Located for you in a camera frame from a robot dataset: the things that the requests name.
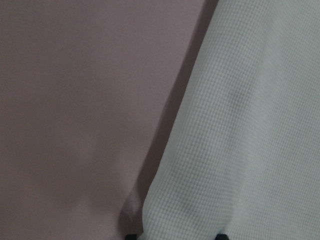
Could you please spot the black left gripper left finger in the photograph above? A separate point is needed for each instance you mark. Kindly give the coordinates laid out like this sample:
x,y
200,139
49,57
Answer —
x,y
131,237

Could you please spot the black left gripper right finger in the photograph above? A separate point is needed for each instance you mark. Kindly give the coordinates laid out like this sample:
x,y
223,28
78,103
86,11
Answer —
x,y
221,236

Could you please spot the olive green long-sleeve shirt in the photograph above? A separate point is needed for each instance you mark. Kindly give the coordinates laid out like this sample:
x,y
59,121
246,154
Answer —
x,y
243,156

